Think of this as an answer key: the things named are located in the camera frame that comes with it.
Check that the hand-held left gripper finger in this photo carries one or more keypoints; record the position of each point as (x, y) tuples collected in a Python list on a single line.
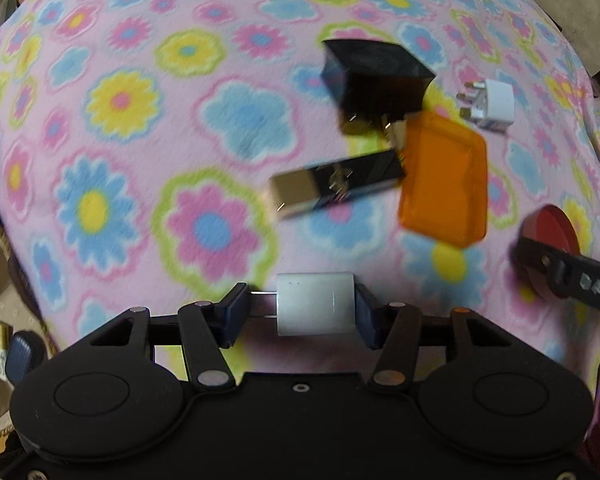
[(368, 316)]

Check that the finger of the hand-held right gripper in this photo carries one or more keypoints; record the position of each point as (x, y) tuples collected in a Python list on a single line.
[(532, 255)]

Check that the red round disc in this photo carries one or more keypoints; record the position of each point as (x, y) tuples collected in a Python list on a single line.
[(555, 230)]

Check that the white charger plug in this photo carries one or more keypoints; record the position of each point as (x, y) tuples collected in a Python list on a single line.
[(316, 305)]

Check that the orange translucent case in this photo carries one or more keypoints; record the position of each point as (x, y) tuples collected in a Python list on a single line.
[(445, 180)]

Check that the black and gold lighter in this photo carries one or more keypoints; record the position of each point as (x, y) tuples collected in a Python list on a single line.
[(340, 180)]

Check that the white plug adapter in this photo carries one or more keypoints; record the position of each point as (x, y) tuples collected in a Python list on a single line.
[(492, 104)]

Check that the black power adapter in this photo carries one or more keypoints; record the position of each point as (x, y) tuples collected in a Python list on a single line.
[(375, 77)]

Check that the floral fleece blanket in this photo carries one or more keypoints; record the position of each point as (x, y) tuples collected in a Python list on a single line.
[(180, 125)]

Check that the blue plastic clip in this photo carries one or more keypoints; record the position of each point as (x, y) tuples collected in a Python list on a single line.
[(25, 357)]

